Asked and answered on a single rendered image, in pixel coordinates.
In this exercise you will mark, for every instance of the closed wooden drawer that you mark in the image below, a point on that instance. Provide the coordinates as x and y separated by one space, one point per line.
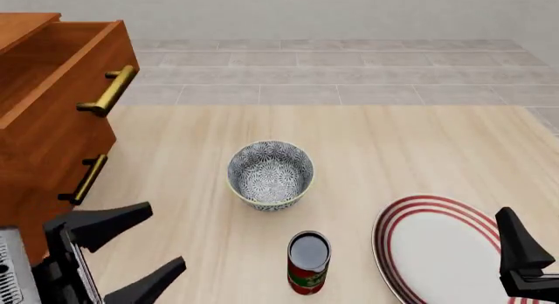
98 143

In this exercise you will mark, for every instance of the red tin with grey lid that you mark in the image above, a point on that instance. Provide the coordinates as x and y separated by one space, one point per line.
308 277

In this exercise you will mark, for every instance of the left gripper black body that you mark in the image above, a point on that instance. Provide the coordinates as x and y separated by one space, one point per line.
57 271

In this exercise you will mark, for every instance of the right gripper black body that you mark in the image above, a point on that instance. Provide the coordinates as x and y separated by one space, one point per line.
530 282

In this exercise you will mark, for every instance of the blue patterned bowl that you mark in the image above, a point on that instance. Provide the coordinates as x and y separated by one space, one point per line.
271 176

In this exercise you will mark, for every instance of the white plate with red rings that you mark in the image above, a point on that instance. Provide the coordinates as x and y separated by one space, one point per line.
441 248

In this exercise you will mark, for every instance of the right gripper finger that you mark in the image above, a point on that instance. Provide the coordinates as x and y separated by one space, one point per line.
519 241

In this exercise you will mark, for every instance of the open wooden drawer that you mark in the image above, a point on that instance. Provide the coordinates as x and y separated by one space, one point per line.
48 120

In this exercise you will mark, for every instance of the wooden cabinet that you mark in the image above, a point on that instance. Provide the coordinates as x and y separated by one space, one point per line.
22 25

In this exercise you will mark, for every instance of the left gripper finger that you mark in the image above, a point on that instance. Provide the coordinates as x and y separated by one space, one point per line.
109 225
150 284

